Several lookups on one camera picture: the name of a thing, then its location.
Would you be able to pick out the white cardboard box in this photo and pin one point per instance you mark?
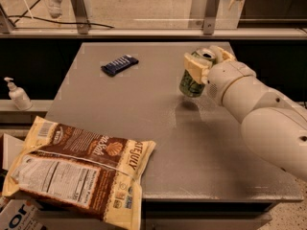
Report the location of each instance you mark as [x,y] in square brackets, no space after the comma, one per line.
[20,215]

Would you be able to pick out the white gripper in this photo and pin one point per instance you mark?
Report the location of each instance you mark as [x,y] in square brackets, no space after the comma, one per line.
[224,77]

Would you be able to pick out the left metal bracket post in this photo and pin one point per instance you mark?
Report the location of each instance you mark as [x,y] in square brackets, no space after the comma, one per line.
[80,16]

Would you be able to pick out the brown yellow chip bag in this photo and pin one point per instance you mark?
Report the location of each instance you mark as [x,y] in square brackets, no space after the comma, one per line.
[93,174]

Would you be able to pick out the metal bracket post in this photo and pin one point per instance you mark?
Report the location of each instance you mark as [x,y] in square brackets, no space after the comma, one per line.
[80,16]
[210,14]

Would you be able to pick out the right metal bracket post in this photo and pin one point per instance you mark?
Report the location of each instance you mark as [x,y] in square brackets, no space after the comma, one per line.
[210,14]

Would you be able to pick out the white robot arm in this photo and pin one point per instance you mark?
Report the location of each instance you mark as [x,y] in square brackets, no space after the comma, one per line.
[272,125]

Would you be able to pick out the dark blue snack bar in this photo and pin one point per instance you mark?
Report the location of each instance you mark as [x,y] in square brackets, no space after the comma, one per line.
[118,65]

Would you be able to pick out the white pump bottle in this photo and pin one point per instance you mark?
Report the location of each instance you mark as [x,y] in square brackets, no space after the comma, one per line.
[18,95]

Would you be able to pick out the green soda can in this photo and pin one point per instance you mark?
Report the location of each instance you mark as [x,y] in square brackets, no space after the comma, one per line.
[187,85]

